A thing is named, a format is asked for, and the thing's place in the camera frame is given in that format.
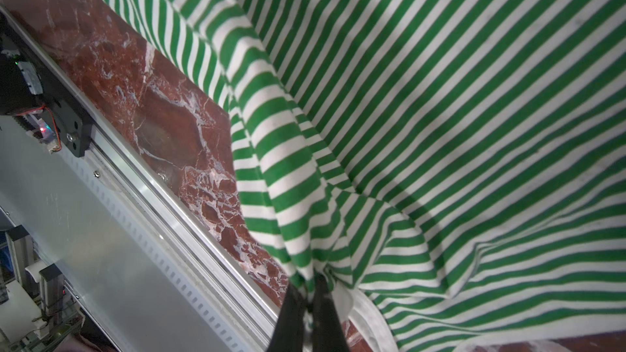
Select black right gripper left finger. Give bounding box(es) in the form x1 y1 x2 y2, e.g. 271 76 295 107
266 284 308 352

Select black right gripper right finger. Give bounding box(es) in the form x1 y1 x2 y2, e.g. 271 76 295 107
311 273 350 352

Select green white striped shirt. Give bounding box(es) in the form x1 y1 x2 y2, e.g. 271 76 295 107
104 0 625 351

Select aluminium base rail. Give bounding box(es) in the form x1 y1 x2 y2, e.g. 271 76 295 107
1 10 277 351

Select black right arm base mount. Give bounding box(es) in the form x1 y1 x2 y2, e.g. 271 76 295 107
1 15 93 157

